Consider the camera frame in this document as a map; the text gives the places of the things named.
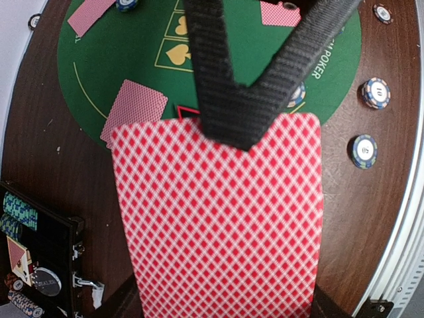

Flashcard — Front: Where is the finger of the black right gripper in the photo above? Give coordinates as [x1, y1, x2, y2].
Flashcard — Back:
[238, 1, 359, 151]
[184, 1, 247, 146]

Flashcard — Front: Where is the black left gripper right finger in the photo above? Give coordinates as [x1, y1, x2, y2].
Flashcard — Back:
[311, 285, 351, 318]

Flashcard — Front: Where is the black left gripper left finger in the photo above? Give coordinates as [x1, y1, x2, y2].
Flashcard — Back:
[99, 276, 142, 318]

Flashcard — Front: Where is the red triangular dealer marker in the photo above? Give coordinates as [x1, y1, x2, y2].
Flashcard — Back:
[176, 105, 200, 119]

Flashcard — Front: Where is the dealt card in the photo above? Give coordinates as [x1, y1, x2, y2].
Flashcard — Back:
[68, 0, 115, 38]
[100, 79, 168, 149]
[260, 1, 301, 27]

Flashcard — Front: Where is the pink playing card deck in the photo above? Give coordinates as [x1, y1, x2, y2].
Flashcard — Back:
[111, 113, 323, 317]

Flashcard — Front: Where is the dark blue chip stack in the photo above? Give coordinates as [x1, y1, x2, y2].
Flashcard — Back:
[348, 134, 378, 170]

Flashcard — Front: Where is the blue white chip stack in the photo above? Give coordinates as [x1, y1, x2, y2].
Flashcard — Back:
[360, 77, 391, 109]

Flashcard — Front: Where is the brown chip stack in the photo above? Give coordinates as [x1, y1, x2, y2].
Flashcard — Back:
[372, 3, 394, 25]

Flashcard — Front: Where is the clear dealer button in case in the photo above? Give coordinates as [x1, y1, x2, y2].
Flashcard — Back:
[32, 267, 62, 297]

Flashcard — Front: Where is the black poker case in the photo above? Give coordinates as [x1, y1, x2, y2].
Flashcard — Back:
[1, 182, 105, 317]

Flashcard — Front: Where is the round green poker mat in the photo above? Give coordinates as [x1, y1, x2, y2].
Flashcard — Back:
[57, 1, 362, 142]

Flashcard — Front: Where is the red card deck in case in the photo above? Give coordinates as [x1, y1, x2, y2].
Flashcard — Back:
[7, 237, 32, 286]

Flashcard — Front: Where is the brown chip against wall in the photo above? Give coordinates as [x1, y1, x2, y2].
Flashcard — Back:
[28, 13, 41, 31]

